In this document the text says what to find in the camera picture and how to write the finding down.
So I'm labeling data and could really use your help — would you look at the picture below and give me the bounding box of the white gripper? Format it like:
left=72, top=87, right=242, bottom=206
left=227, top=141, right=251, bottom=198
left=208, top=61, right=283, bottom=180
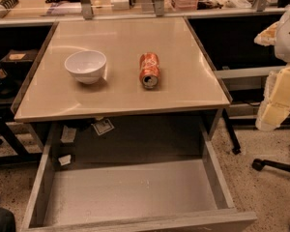
left=254, top=7, right=290, bottom=131

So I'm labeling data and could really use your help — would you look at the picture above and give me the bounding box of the red coke can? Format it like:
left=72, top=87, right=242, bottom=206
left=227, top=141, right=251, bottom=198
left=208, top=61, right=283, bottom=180
left=139, top=52, right=160, bottom=89

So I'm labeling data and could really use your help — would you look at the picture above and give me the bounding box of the open grey wooden drawer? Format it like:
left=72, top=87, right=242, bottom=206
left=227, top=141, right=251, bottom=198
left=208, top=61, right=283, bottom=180
left=21, top=117, right=256, bottom=232

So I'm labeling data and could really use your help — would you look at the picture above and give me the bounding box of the black office chair base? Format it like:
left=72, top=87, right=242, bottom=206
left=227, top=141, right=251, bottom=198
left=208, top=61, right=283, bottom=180
left=251, top=159, right=290, bottom=173

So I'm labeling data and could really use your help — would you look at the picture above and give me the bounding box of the beige top cabinet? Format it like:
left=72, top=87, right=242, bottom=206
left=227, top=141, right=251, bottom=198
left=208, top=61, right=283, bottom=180
left=10, top=16, right=234, bottom=140

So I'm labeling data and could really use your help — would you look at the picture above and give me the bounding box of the white paper tag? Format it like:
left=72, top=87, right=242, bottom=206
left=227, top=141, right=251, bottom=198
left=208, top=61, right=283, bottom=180
left=93, top=119, right=114, bottom=135

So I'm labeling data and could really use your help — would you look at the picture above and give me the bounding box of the white bowl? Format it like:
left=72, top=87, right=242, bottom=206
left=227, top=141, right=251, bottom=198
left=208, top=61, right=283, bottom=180
left=65, top=50, right=106, bottom=84

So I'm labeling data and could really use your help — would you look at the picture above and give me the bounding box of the dark box with label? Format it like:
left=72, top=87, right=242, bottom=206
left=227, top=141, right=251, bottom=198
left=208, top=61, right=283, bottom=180
left=0, top=49, right=38, bottom=68

